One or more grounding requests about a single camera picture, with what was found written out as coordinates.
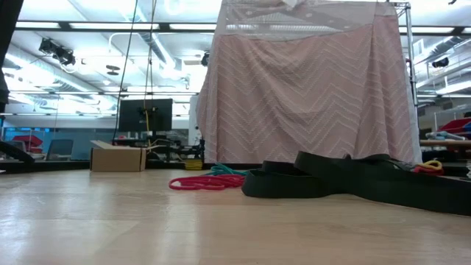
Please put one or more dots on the grey office chair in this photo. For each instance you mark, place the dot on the grey office chair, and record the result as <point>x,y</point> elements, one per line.
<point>60,149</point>

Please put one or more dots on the black computer monitor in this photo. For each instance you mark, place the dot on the black computer monitor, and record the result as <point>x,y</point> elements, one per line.
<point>132,114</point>

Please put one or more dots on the black aluminium table frame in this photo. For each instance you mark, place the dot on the black aluminium table frame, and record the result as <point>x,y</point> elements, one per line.
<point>55,166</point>

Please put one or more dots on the teal rubber bands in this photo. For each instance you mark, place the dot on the teal rubber bands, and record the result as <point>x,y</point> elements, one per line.
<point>222,170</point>

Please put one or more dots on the red rubber bands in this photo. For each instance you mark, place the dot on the red rubber bands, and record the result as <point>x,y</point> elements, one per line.
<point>206,182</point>

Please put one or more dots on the small open cardboard box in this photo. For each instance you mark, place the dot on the small open cardboard box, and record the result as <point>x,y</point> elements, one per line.
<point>117,160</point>

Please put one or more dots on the black spotlight fixture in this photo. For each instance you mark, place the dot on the black spotlight fixture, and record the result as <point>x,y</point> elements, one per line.
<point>59,53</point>

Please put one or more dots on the black rubber bands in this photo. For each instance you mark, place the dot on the black rubber bands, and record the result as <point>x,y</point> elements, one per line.
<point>287,187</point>

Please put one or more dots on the red shelf bins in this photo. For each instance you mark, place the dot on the red shelf bins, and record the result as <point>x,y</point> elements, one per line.
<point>456,126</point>

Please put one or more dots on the red storage bin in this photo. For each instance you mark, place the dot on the red storage bin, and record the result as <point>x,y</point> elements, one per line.
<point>29,141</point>

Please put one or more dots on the pink chevron cloth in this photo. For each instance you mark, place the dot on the pink chevron cloth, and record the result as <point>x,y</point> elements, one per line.
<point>294,103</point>

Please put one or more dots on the black desk with equipment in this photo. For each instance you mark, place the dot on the black desk with equipment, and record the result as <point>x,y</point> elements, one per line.
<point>176,151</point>

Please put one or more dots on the yellow striped block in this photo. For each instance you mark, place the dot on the yellow striped block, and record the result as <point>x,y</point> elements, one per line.
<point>194,164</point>

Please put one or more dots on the wooden workbench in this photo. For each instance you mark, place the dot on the wooden workbench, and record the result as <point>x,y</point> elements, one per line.
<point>445,143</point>

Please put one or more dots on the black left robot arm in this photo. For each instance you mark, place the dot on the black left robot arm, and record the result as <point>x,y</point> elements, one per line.
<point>7,37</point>

